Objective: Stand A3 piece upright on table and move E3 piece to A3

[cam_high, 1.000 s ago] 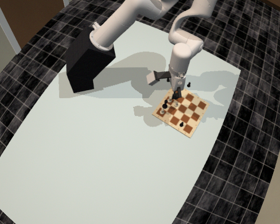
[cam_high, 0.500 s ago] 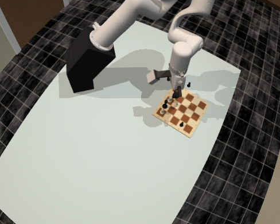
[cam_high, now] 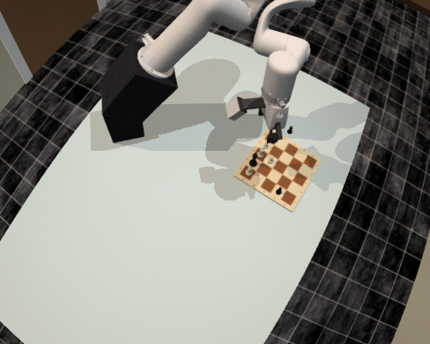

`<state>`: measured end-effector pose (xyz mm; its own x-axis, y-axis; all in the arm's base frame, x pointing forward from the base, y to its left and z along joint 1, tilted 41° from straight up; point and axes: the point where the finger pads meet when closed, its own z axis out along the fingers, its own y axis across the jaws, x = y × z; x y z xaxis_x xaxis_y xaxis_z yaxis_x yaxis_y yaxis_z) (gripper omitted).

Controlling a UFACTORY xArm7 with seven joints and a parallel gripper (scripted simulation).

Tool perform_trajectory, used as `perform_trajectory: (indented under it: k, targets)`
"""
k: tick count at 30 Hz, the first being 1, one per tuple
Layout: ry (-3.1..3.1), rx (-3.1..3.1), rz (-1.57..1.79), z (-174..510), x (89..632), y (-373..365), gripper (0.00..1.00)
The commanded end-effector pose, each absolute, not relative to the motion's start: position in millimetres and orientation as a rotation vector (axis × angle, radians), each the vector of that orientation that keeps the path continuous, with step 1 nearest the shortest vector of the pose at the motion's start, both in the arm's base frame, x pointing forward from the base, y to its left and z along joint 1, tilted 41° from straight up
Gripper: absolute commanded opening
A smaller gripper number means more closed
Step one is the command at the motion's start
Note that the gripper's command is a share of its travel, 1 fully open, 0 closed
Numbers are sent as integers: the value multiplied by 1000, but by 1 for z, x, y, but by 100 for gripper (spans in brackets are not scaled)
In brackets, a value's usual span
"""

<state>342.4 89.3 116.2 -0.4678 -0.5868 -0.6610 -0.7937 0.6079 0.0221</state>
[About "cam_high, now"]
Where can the chessboard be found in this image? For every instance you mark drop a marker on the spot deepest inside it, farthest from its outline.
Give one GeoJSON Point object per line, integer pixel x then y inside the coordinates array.
{"type": "Point", "coordinates": [292, 169]}

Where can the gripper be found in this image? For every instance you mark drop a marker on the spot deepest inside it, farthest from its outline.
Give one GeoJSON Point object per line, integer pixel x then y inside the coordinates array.
{"type": "Point", "coordinates": [275, 118]}

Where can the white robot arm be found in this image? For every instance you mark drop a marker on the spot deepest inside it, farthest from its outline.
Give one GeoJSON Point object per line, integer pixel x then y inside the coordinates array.
{"type": "Point", "coordinates": [192, 25]}

